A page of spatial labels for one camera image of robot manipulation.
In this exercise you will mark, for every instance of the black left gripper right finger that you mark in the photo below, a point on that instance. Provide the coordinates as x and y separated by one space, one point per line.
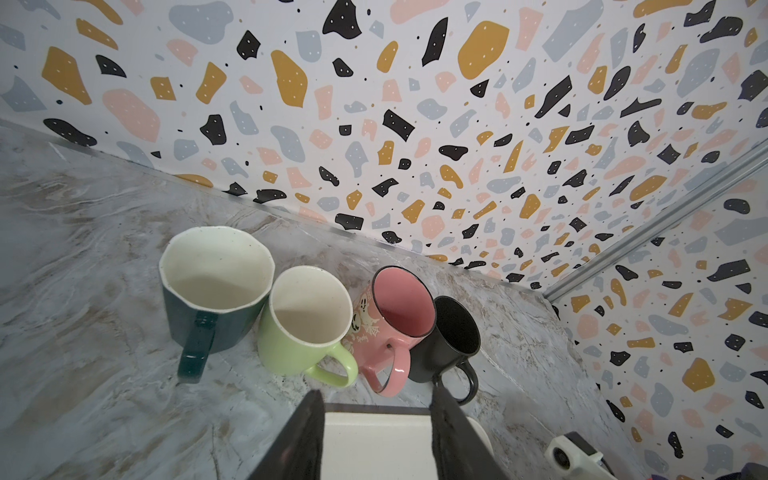
457 449

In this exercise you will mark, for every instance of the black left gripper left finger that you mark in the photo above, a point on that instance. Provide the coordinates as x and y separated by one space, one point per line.
297 451

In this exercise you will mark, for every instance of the black mug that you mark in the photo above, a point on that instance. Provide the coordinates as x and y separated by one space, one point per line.
453 341

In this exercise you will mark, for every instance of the light green mug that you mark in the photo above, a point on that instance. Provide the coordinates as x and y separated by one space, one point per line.
309 312

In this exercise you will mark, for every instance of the pink ghost mug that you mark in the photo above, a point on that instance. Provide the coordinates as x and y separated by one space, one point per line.
395 312

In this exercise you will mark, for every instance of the dark green mug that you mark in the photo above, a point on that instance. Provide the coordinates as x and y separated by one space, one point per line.
215 283

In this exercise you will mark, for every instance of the beige plastic tray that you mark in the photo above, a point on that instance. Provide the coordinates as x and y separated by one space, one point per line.
377 442

